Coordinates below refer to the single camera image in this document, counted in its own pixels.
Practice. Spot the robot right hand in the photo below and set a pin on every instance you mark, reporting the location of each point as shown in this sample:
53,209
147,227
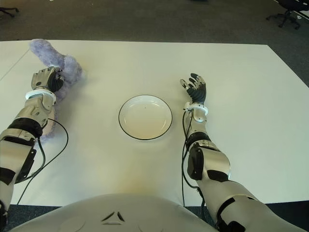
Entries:
199,93

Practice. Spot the white plate black rim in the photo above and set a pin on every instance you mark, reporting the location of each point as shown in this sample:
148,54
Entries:
144,118

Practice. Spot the robot torso silver shell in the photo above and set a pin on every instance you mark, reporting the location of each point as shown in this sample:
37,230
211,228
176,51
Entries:
144,212

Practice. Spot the robot right arm silver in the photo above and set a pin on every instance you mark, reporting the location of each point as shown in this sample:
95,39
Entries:
217,162

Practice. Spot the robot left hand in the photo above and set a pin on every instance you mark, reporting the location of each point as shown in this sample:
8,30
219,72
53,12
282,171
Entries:
46,79

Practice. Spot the black mesh office chair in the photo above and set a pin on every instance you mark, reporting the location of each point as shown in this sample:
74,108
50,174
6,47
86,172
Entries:
287,14

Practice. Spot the robot left arm silver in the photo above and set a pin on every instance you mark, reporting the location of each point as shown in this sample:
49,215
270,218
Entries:
26,113

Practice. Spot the purple plush bunny doll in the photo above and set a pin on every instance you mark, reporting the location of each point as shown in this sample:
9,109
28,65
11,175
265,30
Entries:
72,70

